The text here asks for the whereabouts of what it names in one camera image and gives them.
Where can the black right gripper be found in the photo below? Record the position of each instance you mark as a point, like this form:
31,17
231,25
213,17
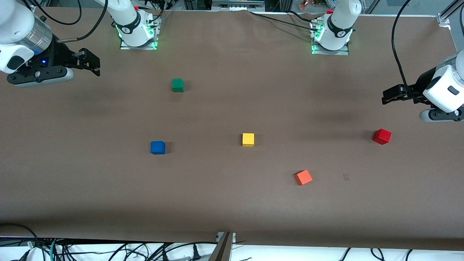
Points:
60,54

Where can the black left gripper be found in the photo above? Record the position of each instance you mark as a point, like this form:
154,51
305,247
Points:
423,84

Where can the red cube block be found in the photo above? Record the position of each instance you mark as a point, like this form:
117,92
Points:
381,136

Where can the blue cube block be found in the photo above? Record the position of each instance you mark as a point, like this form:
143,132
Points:
157,147

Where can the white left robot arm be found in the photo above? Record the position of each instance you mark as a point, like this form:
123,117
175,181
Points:
340,21

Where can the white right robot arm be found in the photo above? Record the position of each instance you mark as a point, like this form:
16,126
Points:
14,21

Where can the green cube block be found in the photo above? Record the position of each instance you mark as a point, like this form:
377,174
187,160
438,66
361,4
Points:
177,85

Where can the orange cube block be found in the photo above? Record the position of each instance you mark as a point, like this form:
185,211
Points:
303,177

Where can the yellow cube block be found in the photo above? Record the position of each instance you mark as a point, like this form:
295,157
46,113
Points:
248,140

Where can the brown paper table cover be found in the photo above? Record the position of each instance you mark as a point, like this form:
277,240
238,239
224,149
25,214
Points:
232,206

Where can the black power plug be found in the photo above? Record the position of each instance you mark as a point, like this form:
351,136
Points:
196,253

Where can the aluminium profile bar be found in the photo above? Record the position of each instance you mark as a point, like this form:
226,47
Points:
223,251

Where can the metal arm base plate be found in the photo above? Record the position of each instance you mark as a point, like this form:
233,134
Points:
340,53
127,46

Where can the aluminium frame corner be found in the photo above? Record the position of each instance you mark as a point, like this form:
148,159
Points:
444,18

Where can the aluminium rail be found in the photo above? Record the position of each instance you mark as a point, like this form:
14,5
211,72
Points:
237,4

